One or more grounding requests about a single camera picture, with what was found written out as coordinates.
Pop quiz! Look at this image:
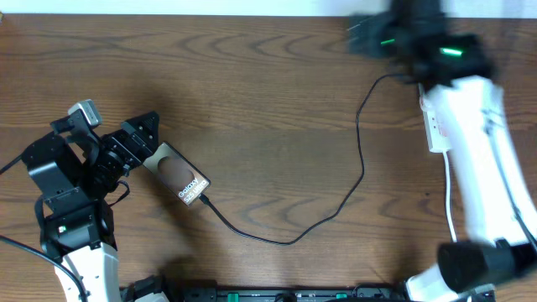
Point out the white power strip cord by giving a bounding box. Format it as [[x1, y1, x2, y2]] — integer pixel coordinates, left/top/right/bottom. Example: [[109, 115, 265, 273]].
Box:
[[442, 151, 459, 244]]

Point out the Galaxy smartphone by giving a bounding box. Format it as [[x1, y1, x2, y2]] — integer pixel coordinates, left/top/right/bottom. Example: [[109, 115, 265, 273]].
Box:
[[143, 142, 211, 206]]

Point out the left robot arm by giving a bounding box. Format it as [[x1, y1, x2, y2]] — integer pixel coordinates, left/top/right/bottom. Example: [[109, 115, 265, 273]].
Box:
[[22, 109, 159, 301]]

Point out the white power strip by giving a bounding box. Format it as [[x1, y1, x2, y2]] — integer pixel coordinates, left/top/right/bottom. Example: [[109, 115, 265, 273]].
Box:
[[418, 84, 451, 154]]

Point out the black charger cable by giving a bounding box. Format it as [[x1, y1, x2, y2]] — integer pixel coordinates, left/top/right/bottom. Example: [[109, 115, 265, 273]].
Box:
[[196, 73, 420, 246]]

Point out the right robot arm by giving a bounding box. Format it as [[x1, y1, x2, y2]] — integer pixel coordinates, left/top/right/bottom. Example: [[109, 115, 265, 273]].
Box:
[[347, 1, 536, 301]]

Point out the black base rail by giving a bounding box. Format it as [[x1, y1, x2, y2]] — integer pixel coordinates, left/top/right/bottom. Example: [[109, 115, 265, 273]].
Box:
[[119, 275, 410, 302]]

